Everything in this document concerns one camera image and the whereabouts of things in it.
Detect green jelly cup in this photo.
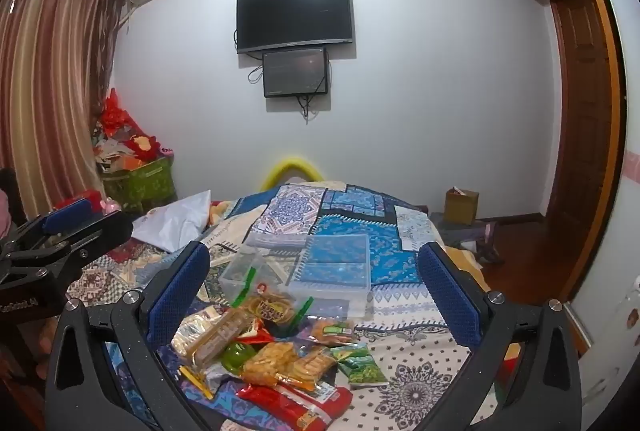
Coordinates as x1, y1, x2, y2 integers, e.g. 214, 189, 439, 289
221, 343, 261, 374

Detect black hanging cable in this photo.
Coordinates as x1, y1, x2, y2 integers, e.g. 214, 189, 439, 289
296, 93, 319, 125

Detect yellow snack stick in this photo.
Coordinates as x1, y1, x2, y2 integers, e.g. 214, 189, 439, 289
180, 363, 216, 400

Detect golden wafer biscuit packet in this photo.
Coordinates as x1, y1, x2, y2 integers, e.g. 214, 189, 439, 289
172, 306, 261, 369

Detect red plush decorations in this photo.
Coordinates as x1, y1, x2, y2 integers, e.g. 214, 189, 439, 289
92, 88, 173, 172

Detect red snack packet white label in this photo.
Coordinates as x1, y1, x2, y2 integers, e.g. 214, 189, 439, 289
235, 383, 353, 431

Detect clear plastic container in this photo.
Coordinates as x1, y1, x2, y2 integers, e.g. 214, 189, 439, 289
218, 231, 312, 308

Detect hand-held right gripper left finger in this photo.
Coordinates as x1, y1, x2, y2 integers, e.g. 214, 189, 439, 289
44, 241, 211, 431

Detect small black wall monitor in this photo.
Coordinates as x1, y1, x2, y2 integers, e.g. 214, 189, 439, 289
262, 47, 331, 98

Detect white plastic bag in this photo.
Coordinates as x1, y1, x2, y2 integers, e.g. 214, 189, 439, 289
132, 190, 216, 254

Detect green patterned bag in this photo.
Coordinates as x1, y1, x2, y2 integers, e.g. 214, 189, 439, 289
100, 156, 178, 214

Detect small red snack packet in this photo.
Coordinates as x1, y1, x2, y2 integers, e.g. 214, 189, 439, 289
235, 318, 274, 345

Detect green pea snack packet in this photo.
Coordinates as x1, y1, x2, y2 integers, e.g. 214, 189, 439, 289
330, 343, 372, 368
345, 356, 390, 387

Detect person's left hand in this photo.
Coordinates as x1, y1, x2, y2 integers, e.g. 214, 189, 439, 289
30, 316, 58, 384

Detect white wardrobe panel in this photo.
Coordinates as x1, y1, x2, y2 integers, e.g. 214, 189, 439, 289
565, 0, 640, 362

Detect brown wooden door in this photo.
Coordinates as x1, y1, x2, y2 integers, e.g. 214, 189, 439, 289
545, 0, 617, 232

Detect clear rice cracker packet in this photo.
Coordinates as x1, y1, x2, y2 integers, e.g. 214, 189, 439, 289
242, 341, 297, 386

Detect small cardboard box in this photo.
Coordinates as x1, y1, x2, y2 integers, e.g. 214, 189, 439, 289
444, 187, 480, 226

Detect green striped ring cookie packet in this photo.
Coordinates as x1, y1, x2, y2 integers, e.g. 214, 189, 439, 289
231, 268, 315, 338

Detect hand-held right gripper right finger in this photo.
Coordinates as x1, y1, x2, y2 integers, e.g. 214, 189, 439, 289
417, 241, 583, 431

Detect clear plastic lid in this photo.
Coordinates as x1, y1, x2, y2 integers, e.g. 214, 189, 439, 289
289, 233, 372, 323

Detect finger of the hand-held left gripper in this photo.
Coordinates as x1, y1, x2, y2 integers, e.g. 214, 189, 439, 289
30, 209, 134, 273
10, 197, 96, 257

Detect black wall television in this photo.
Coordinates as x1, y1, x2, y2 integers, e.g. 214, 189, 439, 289
236, 0, 357, 55

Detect yellow hoop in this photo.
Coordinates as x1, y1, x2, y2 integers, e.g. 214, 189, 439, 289
260, 154, 323, 192

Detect striped brown curtain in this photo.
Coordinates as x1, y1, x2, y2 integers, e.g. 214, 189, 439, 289
0, 0, 127, 222

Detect orange green snack packet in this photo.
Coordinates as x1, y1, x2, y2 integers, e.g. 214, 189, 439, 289
307, 318, 356, 345

